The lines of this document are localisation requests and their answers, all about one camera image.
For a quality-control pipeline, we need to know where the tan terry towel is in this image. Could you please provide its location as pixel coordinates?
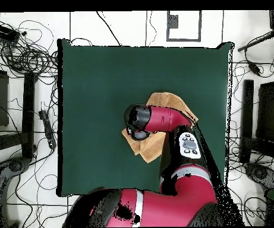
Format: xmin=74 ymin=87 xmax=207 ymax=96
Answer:
xmin=121 ymin=91 xmax=199 ymax=164

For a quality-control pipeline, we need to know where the dark green table cloth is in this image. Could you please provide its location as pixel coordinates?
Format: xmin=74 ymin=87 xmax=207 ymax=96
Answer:
xmin=56 ymin=38 xmax=235 ymax=198

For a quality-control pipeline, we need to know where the black power strip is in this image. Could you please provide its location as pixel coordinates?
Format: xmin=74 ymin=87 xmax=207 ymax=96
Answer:
xmin=38 ymin=110 xmax=57 ymax=150

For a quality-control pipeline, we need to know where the black stand bar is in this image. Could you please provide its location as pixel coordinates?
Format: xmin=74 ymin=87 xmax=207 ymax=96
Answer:
xmin=21 ymin=72 xmax=36 ymax=159
xmin=240 ymin=79 xmax=254 ymax=163

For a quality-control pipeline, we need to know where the black power adapter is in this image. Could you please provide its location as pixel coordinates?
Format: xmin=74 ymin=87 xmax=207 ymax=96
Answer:
xmin=247 ymin=61 xmax=261 ymax=76

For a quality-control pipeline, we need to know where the black tripod pole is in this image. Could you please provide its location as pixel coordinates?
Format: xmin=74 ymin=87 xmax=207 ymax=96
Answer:
xmin=237 ymin=29 xmax=274 ymax=52

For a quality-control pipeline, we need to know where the thin black cable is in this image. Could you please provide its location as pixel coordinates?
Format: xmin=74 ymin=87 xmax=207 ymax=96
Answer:
xmin=96 ymin=11 xmax=122 ymax=46

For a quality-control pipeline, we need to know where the grey square floor frame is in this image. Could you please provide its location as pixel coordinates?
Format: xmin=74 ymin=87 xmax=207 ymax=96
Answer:
xmin=166 ymin=10 xmax=202 ymax=43

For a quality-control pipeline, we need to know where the tangle of black cables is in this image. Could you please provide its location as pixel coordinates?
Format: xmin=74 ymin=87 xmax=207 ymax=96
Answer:
xmin=0 ymin=14 xmax=59 ymax=83

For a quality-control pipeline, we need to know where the dark pedestal leg with caster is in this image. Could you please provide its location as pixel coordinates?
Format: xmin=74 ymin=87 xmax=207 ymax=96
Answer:
xmin=0 ymin=156 xmax=30 ymax=228
xmin=244 ymin=162 xmax=274 ymax=191

